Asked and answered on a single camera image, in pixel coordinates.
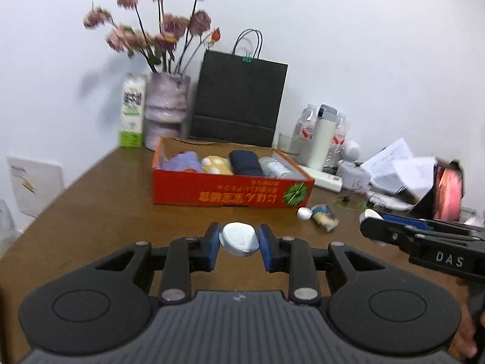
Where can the small green and black clip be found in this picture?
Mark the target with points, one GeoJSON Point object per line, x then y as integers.
{"type": "Point", "coordinates": [345, 198]}

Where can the clear plastic bag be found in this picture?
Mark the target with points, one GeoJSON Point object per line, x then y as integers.
{"type": "Point", "coordinates": [5, 222]}

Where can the yellow and white plush toy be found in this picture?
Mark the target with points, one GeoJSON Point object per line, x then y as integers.
{"type": "Point", "coordinates": [216, 165]}

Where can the white box with purple ribbon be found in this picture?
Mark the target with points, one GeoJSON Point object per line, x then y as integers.
{"type": "Point", "coordinates": [474, 218]}

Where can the clear water bottle red label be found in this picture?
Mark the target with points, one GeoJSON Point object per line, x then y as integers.
{"type": "Point", "coordinates": [305, 129]}
{"type": "Point", "coordinates": [340, 138]}

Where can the black paper bag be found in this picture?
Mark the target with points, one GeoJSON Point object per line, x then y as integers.
{"type": "Point", "coordinates": [238, 98]}

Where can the white thermos flask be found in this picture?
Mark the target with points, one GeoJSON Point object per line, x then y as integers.
{"type": "Point", "coordinates": [321, 140]}

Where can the white power bank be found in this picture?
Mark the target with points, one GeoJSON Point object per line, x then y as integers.
{"type": "Point", "coordinates": [322, 179]}

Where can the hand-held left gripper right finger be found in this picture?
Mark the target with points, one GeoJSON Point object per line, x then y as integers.
{"type": "Point", "coordinates": [265, 247]}

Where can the small white round cap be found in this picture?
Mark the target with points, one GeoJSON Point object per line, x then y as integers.
{"type": "Point", "coordinates": [304, 214]}

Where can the dried pink flower bouquet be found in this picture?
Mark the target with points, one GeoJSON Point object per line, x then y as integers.
{"type": "Point", "coordinates": [166, 32]}

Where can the navy blue cloth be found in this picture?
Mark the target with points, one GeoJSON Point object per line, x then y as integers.
{"type": "Point", "coordinates": [245, 163]}

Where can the tablet with black cover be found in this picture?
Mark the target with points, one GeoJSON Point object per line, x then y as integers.
{"type": "Point", "coordinates": [449, 193]}

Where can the wooden desk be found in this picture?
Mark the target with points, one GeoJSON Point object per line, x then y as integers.
{"type": "Point", "coordinates": [94, 212]}

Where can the green binder clip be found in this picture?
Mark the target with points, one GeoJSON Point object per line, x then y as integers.
{"type": "Point", "coordinates": [247, 59]}

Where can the white round desk gadget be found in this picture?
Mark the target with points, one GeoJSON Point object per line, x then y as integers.
{"type": "Point", "coordinates": [352, 151]}

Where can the printed paper sheet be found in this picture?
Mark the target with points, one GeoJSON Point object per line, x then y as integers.
{"type": "Point", "coordinates": [416, 176]}
{"type": "Point", "coordinates": [386, 159]}

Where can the person's right hand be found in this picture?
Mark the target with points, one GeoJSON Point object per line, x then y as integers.
{"type": "Point", "coordinates": [466, 335]}

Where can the white printed board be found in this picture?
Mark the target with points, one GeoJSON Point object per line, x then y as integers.
{"type": "Point", "coordinates": [34, 184]}

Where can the white flat bundle under papers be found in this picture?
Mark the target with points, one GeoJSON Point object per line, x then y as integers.
{"type": "Point", "coordinates": [390, 201]}

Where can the clear glass cup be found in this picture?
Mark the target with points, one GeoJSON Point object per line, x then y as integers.
{"type": "Point", "coordinates": [284, 142]}

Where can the purple and white ribbed vase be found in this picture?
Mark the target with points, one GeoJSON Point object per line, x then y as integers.
{"type": "Point", "coordinates": [166, 110]}

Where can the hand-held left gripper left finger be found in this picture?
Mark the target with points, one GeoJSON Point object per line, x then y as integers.
{"type": "Point", "coordinates": [215, 242]}

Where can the small blue and yellow packet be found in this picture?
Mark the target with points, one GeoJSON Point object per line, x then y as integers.
{"type": "Point", "coordinates": [325, 217]}

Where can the white rounded object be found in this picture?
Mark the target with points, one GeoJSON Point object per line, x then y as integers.
{"type": "Point", "coordinates": [369, 214]}

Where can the purple cloth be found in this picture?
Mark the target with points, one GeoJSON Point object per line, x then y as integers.
{"type": "Point", "coordinates": [182, 162]}

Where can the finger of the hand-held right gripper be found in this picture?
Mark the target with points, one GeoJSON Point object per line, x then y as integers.
{"type": "Point", "coordinates": [401, 218]}
{"type": "Point", "coordinates": [386, 233]}

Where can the white and green milk carton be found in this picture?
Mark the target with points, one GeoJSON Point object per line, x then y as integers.
{"type": "Point", "coordinates": [132, 110]}

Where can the red cardboard box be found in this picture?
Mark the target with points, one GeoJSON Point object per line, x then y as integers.
{"type": "Point", "coordinates": [227, 193]}

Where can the white oval case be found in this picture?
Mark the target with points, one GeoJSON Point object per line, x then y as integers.
{"type": "Point", "coordinates": [239, 239]}

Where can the white plastic packet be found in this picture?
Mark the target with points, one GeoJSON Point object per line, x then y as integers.
{"type": "Point", "coordinates": [276, 168]}

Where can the white patterned box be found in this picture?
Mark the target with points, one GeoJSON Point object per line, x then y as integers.
{"type": "Point", "coordinates": [354, 176]}

